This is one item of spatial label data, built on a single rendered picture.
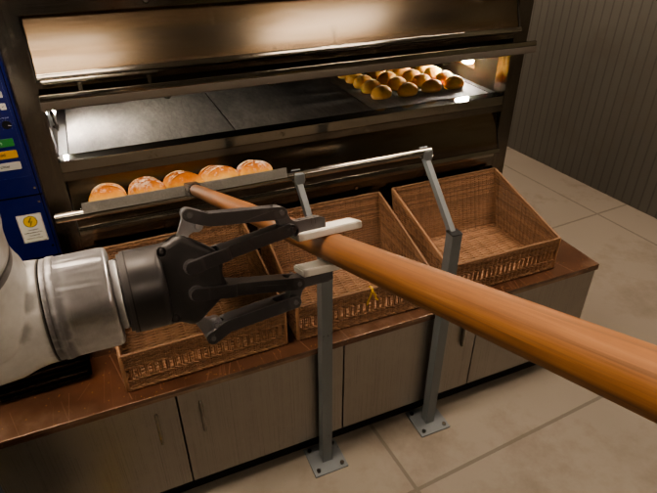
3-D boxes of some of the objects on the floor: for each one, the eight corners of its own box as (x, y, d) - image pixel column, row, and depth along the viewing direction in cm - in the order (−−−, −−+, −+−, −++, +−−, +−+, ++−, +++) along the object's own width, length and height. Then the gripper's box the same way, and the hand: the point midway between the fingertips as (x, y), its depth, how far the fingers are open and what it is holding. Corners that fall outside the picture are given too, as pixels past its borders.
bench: (24, 440, 230) (-23, 335, 199) (497, 298, 311) (515, 207, 280) (19, 567, 186) (-43, 458, 155) (570, 364, 267) (601, 265, 236)
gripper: (100, 202, 51) (334, 162, 59) (137, 361, 55) (353, 302, 63) (100, 210, 44) (365, 163, 52) (142, 391, 48) (383, 321, 56)
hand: (328, 246), depth 56 cm, fingers closed on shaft, 3 cm apart
